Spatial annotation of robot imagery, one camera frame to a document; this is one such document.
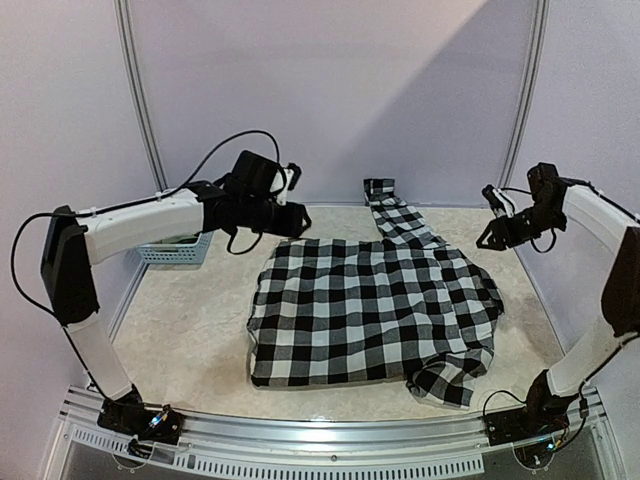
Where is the black white checked shirt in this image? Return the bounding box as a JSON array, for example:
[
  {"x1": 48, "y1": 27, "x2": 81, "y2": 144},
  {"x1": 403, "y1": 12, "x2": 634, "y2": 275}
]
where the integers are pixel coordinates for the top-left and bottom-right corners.
[{"x1": 247, "y1": 179, "x2": 504, "y2": 409}]

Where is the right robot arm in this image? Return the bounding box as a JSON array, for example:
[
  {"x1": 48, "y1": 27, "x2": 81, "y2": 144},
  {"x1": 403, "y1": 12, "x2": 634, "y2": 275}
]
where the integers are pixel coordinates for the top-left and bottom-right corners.
[{"x1": 476, "y1": 163, "x2": 639, "y2": 436}]

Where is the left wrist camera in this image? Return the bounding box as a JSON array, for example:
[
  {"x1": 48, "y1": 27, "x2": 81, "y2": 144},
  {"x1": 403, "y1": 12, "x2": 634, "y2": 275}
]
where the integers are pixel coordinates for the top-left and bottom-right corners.
[{"x1": 270, "y1": 163, "x2": 302, "y2": 206}]

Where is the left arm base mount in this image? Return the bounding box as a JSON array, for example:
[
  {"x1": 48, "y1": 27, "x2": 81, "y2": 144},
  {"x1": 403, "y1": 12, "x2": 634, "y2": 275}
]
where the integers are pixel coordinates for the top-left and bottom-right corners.
[{"x1": 97, "y1": 393, "x2": 186, "y2": 460}]

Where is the right aluminium wall post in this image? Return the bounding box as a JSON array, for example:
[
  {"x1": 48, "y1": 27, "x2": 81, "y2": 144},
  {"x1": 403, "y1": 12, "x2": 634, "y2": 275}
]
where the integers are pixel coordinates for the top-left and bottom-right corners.
[{"x1": 498, "y1": 0, "x2": 549, "y2": 187}]

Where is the aluminium wall post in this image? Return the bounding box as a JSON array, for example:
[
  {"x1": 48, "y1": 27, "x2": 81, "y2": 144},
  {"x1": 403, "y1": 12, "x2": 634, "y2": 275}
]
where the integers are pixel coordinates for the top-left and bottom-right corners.
[
  {"x1": 114, "y1": 0, "x2": 168, "y2": 190},
  {"x1": 498, "y1": 0, "x2": 549, "y2": 187}
]

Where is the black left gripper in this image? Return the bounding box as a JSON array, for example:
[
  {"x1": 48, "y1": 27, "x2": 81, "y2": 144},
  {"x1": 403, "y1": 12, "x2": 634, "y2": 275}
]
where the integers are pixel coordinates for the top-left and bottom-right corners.
[{"x1": 242, "y1": 197, "x2": 313, "y2": 240}]

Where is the front aluminium rail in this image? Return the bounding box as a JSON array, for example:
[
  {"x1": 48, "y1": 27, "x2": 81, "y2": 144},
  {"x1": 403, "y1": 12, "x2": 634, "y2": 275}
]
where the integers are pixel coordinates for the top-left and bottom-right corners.
[{"x1": 43, "y1": 387, "x2": 625, "y2": 479}]

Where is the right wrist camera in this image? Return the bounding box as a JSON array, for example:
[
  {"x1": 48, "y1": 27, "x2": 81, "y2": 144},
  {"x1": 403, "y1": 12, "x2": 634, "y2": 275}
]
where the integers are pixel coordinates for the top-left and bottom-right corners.
[{"x1": 481, "y1": 184, "x2": 516, "y2": 218}]

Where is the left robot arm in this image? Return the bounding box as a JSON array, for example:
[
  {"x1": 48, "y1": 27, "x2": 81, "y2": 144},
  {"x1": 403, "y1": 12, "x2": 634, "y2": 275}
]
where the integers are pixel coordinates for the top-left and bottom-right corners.
[{"x1": 41, "y1": 151, "x2": 311, "y2": 434}]

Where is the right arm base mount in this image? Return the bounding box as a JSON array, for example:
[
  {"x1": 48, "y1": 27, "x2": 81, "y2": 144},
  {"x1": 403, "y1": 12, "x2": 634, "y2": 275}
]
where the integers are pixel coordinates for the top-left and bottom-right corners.
[{"x1": 481, "y1": 390, "x2": 579, "y2": 451}]

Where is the left aluminium wall post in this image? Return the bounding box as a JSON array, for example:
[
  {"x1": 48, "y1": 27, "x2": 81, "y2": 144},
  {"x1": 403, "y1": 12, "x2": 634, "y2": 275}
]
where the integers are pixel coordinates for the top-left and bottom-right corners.
[{"x1": 114, "y1": 0, "x2": 168, "y2": 190}]

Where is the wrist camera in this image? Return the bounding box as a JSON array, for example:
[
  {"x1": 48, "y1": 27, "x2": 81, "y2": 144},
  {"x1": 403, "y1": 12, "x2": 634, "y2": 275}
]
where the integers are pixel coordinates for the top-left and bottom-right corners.
[
  {"x1": 481, "y1": 184, "x2": 516, "y2": 218},
  {"x1": 270, "y1": 163, "x2": 302, "y2": 206}
]

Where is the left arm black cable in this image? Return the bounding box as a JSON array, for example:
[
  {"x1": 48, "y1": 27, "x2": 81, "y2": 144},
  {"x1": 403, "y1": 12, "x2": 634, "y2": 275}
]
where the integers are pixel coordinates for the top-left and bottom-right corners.
[{"x1": 9, "y1": 129, "x2": 282, "y2": 316}]

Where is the light blue plastic basket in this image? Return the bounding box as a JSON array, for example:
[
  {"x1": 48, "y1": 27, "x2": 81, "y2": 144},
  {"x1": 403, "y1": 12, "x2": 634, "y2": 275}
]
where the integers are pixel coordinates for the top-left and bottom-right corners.
[{"x1": 136, "y1": 233, "x2": 213, "y2": 266}]

